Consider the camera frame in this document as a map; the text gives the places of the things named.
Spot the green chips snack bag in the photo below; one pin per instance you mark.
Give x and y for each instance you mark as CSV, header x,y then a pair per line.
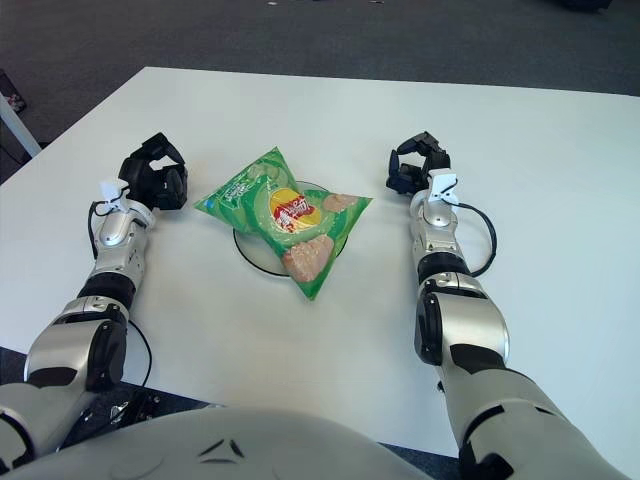
x,y
260,210

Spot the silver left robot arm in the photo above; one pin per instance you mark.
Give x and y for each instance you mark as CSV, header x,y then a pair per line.
x,y
117,235

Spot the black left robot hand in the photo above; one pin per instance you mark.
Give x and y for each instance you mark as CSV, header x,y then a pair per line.
x,y
137,175

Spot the white plate black rim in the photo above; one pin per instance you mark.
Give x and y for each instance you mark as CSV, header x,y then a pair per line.
x,y
255,252

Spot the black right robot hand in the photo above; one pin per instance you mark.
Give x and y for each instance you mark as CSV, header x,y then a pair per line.
x,y
407,175

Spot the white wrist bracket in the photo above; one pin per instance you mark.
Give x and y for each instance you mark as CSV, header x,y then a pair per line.
x,y
440,182
111,190

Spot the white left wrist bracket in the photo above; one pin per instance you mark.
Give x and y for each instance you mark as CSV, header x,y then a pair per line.
x,y
111,190

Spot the white table leg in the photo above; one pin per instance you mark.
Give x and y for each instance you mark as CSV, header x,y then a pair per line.
x,y
20,130

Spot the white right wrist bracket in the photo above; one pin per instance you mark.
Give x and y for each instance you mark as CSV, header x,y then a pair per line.
x,y
440,182

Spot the dark floor item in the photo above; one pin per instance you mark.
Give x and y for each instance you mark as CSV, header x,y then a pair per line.
x,y
10,90

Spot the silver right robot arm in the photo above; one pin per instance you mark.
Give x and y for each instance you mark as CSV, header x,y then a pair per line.
x,y
440,220

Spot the grey robot torso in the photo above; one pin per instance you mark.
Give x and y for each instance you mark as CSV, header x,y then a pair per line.
x,y
250,450

